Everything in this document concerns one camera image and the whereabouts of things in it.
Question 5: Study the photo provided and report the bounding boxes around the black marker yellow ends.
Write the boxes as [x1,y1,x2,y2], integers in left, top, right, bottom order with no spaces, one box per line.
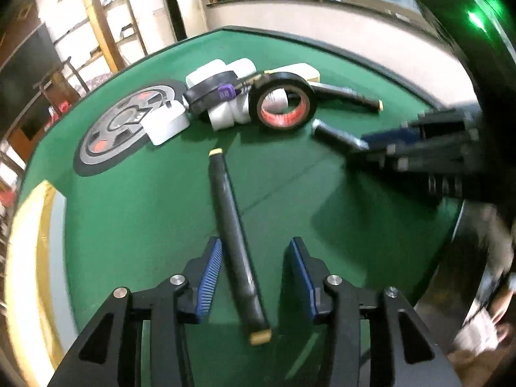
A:
[312,119,369,152]
[312,82,383,112]
[207,148,272,346]

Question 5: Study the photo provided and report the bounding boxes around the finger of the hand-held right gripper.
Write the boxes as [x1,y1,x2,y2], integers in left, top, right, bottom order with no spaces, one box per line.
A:
[350,129,482,207]
[360,107,481,151]

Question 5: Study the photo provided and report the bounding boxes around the person's right forearm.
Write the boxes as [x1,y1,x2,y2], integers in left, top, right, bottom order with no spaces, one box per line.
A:
[453,203,516,351]

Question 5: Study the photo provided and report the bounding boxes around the dark wooden chair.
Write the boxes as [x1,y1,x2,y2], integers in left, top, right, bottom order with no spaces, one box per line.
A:
[34,56,91,99]

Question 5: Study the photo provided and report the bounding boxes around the wooden wall shelf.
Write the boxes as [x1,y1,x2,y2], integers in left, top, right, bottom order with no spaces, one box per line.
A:
[36,0,186,73]

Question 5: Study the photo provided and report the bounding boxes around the round grey table panel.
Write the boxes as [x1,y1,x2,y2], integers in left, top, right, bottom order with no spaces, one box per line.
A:
[73,80,190,177]

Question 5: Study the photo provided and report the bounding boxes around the gold-edged storage box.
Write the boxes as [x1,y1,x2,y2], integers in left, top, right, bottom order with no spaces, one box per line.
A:
[6,179,81,372]

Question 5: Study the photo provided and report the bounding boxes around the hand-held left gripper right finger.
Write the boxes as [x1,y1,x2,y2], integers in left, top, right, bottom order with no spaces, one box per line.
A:
[285,236,462,387]

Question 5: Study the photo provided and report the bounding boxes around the black television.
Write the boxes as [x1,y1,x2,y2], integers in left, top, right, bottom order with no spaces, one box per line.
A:
[0,24,61,138]

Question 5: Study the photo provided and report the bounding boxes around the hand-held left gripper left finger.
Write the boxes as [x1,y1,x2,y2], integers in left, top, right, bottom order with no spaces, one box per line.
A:
[48,236,224,387]

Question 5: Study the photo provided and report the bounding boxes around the small white pipe cap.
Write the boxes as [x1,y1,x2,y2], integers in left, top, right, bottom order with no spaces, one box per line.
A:
[264,90,289,113]

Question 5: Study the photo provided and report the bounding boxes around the white box-shaped pipe fitting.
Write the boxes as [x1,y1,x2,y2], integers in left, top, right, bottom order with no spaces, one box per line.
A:
[144,101,190,146]

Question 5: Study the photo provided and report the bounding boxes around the black tape roll red core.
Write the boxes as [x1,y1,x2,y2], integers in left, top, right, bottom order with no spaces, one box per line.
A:
[247,72,317,133]

